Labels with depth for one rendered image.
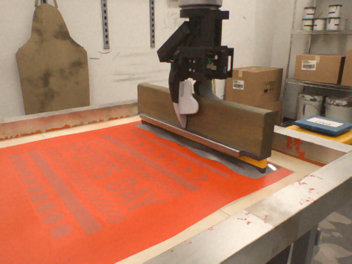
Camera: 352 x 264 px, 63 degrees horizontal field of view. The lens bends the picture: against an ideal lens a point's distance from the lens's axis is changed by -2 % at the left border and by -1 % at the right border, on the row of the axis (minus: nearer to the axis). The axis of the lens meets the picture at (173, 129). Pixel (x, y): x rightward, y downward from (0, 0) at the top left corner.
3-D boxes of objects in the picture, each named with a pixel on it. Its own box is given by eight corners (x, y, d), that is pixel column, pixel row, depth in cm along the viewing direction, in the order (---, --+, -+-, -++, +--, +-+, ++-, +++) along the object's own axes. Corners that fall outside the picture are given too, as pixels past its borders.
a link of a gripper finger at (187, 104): (188, 135, 50) (196, 82, 48) (169, 126, 55) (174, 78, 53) (202, 133, 52) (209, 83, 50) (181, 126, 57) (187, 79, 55)
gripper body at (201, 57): (201, 86, 47) (204, 6, 43) (170, 79, 53) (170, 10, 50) (233, 81, 51) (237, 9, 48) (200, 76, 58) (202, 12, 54)
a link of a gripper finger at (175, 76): (170, 103, 52) (176, 53, 50) (165, 102, 53) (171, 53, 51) (190, 103, 55) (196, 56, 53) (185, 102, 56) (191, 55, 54)
